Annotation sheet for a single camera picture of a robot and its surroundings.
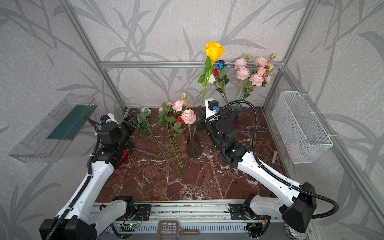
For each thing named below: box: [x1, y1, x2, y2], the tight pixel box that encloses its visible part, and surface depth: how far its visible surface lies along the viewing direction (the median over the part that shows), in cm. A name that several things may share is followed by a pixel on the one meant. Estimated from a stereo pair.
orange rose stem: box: [197, 42, 227, 107], surface depth 48 cm
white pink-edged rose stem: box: [267, 53, 276, 72], surface depth 90 cm
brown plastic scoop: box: [157, 220, 200, 240], surface depth 70 cm
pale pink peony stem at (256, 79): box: [240, 73, 271, 103], surface depth 83 cm
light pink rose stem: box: [172, 93, 197, 139], surface depth 75 cm
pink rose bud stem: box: [257, 66, 267, 76], surface depth 84 cm
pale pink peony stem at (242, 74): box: [234, 54, 252, 103], surface depth 86 cm
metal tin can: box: [283, 222, 308, 240], surface depth 65 cm
